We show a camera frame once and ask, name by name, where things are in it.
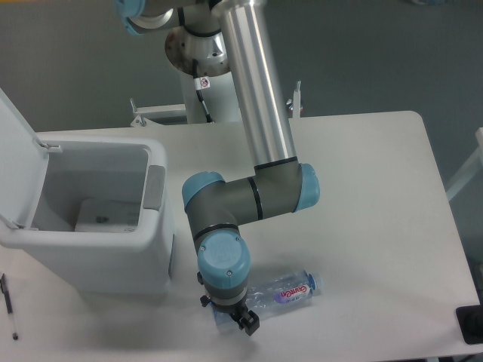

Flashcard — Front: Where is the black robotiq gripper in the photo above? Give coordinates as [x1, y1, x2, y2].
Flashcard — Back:
[196, 271, 260, 336]

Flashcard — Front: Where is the clear plastic water bottle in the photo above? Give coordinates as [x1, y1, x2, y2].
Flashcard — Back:
[209, 270, 323, 333]

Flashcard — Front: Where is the clear plastic wrapper bag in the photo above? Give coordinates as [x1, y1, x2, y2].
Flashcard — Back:
[75, 198, 140, 233]

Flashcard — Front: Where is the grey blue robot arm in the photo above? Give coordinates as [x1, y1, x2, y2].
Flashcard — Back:
[114, 1, 320, 335]

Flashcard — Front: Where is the white plastic trash can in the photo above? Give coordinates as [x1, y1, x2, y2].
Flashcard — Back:
[1, 137, 176, 295]

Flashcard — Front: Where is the white trash can lid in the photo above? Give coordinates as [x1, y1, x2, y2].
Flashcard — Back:
[1, 92, 62, 229]

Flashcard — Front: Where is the black ballpoint pen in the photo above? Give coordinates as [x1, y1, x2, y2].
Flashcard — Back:
[1, 273, 19, 341]

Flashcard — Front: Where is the black device at table edge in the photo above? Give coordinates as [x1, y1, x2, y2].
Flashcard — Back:
[456, 305, 482, 345]

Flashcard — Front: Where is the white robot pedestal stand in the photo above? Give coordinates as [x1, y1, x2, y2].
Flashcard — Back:
[129, 48, 306, 128]

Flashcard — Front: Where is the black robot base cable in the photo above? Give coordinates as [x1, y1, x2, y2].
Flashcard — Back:
[190, 58, 216, 124]

